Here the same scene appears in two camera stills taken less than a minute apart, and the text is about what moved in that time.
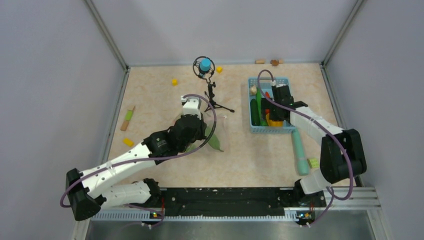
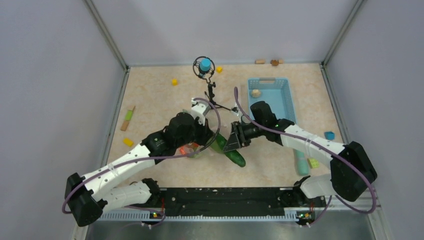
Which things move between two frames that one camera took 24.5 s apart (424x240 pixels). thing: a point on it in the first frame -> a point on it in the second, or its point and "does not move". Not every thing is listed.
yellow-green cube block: x=314 y=162 does not move
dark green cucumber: x=254 y=113 -> x=234 y=155
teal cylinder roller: x=302 y=164 does not move
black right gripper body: x=267 y=104 -> x=244 y=133
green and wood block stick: x=128 y=118 does not move
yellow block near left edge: x=128 y=142 does not move
